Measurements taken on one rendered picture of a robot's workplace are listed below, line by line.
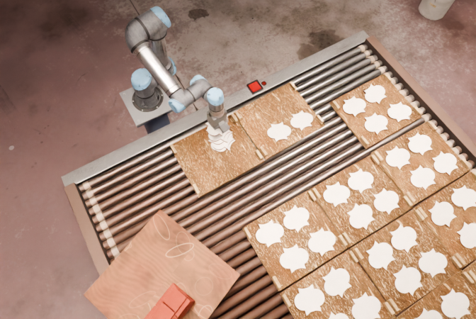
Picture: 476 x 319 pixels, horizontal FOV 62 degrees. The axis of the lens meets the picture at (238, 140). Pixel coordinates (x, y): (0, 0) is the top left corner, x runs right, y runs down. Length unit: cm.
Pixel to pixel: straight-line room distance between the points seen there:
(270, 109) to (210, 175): 54
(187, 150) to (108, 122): 142
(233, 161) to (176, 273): 66
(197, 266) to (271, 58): 232
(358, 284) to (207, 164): 97
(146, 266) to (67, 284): 129
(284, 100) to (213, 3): 203
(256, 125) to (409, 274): 109
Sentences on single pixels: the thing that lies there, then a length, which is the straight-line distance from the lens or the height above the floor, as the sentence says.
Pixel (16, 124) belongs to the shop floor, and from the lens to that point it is 380.
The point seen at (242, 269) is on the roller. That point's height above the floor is 92.
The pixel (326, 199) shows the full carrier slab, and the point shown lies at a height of 95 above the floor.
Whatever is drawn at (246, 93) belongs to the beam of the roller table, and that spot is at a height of 91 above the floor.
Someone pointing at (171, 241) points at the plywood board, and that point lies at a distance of 194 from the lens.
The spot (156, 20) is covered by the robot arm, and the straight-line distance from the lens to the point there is 197.
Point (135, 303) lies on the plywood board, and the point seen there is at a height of 104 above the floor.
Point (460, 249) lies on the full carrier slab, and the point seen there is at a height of 94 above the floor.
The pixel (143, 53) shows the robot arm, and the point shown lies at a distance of 192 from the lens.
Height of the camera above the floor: 292
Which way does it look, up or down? 64 degrees down
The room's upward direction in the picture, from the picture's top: 1 degrees clockwise
